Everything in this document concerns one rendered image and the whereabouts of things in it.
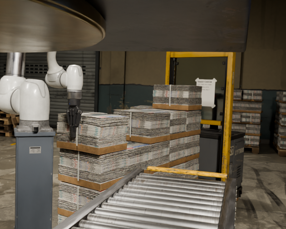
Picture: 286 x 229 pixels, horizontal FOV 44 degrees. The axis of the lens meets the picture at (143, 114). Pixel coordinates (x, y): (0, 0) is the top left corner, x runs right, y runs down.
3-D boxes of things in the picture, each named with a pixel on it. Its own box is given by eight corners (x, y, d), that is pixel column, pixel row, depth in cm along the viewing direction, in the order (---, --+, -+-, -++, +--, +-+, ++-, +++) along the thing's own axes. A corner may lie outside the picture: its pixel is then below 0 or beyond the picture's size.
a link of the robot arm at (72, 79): (86, 90, 219) (71, 89, 227) (87, 65, 218) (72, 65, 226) (73, 90, 210) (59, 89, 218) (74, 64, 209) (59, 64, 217)
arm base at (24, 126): (17, 133, 176) (17, 121, 176) (16, 127, 197) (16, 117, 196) (54, 132, 183) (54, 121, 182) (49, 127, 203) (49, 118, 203)
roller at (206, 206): (111, 206, 150) (114, 195, 153) (223, 221, 138) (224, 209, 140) (108, 201, 146) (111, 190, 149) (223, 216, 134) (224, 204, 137)
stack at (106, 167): (55, 266, 242) (57, 146, 236) (147, 217, 339) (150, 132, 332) (97, 285, 220) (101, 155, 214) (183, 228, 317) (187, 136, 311)
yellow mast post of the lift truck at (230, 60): (215, 205, 356) (225, 29, 342) (219, 202, 363) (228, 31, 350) (224, 206, 351) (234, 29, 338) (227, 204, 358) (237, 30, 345)
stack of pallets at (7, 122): (7, 129, 949) (7, 81, 939) (38, 131, 930) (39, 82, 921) (-27, 135, 819) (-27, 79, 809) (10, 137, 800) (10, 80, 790)
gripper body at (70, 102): (83, 99, 219) (82, 114, 220) (73, 98, 224) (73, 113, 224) (74, 99, 213) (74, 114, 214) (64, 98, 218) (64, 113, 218)
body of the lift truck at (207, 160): (168, 197, 403) (171, 129, 397) (189, 187, 448) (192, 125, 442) (225, 211, 365) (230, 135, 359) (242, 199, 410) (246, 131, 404)
